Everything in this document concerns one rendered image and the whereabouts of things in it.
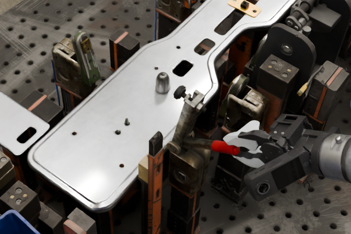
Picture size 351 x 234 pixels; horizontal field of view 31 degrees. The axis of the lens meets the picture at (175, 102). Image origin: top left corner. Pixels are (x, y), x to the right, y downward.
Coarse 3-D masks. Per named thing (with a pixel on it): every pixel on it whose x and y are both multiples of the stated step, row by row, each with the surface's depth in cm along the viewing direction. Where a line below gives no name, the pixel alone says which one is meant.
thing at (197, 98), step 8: (184, 88) 115; (176, 96) 114; (184, 96) 114; (192, 96) 115; (200, 96) 114; (184, 104) 113; (192, 104) 112; (200, 104) 113; (184, 112) 115; (192, 112) 114; (184, 120) 117; (192, 120) 118; (176, 128) 121; (184, 128) 119; (192, 128) 123; (176, 136) 123; (184, 136) 121
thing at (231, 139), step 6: (246, 126) 115; (252, 126) 114; (258, 126) 114; (234, 132) 114; (228, 138) 115; (234, 138) 113; (240, 138) 112; (228, 144) 115; (234, 144) 114; (240, 144) 113; (246, 144) 112; (252, 144) 111
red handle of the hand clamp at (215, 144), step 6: (186, 138) 124; (192, 138) 123; (198, 138) 122; (186, 144) 124; (192, 144) 123; (198, 144) 121; (204, 144) 120; (210, 144) 119; (216, 144) 118; (222, 144) 117; (216, 150) 118; (222, 150) 117; (228, 150) 116; (234, 150) 115
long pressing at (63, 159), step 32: (224, 0) 161; (288, 0) 162; (192, 32) 153; (128, 64) 146; (160, 64) 147; (192, 64) 147; (96, 96) 140; (128, 96) 140; (160, 96) 141; (64, 128) 134; (96, 128) 135; (128, 128) 135; (160, 128) 135; (32, 160) 129; (64, 160) 129; (96, 160) 130; (128, 160) 130; (64, 192) 126; (96, 192) 125
